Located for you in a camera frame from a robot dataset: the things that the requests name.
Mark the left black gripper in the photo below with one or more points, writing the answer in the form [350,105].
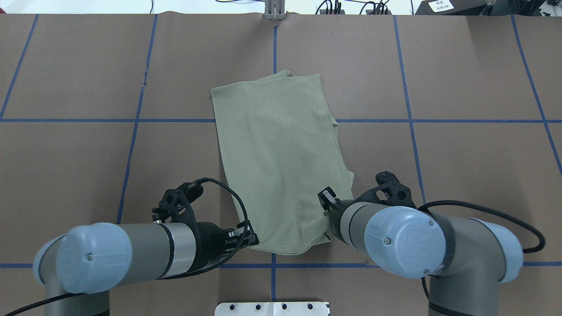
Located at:
[210,239]

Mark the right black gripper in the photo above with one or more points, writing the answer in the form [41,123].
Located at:
[332,219]

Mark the green long sleeve shirt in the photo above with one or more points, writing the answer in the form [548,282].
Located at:
[279,146]

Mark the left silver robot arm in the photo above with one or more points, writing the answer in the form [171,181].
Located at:
[79,268]

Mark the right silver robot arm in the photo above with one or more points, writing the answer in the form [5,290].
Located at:
[466,259]

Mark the far black relay board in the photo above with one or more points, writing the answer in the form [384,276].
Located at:
[330,7]

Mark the black relay board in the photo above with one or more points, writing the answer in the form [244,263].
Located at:
[330,7]
[379,7]

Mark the near black relay board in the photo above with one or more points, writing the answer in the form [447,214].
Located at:
[379,7]

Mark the black label box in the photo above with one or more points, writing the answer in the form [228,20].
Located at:
[451,7]

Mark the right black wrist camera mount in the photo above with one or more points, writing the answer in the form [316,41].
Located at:
[389,191]

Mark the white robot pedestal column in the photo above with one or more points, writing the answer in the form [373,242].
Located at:
[273,309]

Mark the aluminium frame post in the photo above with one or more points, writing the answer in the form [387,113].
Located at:
[274,10]

